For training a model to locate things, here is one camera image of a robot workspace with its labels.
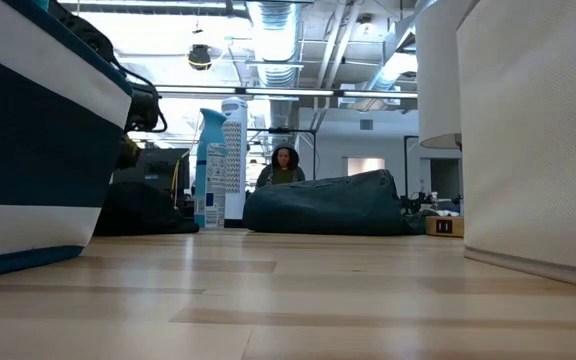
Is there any person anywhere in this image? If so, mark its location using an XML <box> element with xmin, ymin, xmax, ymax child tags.
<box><xmin>255</xmin><ymin>143</ymin><xmax>307</xmax><ymax>190</ymax></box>

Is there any blue spray bottle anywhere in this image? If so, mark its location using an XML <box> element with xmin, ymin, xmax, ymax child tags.
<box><xmin>193</xmin><ymin>108</ymin><xmax>229</xmax><ymax>230</ymax></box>

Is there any white shade wooden base lamp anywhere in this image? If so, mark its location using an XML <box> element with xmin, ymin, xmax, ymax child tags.
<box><xmin>414</xmin><ymin>0</ymin><xmax>469</xmax><ymax>239</ymax></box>

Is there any long light bar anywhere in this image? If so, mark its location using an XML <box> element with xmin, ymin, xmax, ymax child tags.
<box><xmin>155</xmin><ymin>84</ymin><xmax>419</xmax><ymax>100</ymax></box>

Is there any beige fabric bin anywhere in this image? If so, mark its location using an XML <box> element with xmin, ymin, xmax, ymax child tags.
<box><xmin>456</xmin><ymin>0</ymin><xmax>576</xmax><ymax>294</ymax></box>

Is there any black overhead camera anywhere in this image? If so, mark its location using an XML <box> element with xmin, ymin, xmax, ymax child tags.
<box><xmin>187</xmin><ymin>43</ymin><xmax>213</xmax><ymax>72</ymax></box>

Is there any dark green garment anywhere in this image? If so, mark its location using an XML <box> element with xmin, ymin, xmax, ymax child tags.
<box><xmin>241</xmin><ymin>168</ymin><xmax>422</xmax><ymax>237</ymax></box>

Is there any navy and white fabric bin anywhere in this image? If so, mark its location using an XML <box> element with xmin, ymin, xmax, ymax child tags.
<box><xmin>0</xmin><ymin>0</ymin><xmax>134</xmax><ymax>281</ymax></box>

